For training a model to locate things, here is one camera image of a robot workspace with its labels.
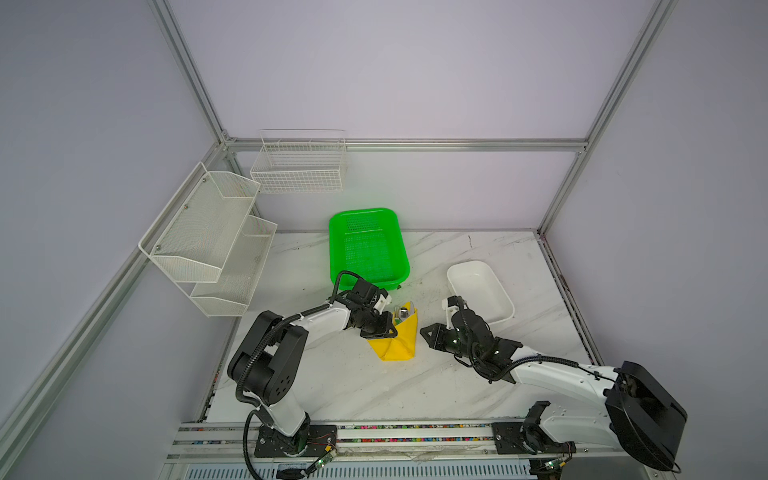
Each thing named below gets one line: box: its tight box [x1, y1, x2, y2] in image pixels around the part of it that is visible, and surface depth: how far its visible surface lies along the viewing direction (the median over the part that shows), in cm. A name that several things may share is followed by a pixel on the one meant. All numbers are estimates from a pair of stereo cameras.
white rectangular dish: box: [447, 260, 515, 326], surface depth 105 cm
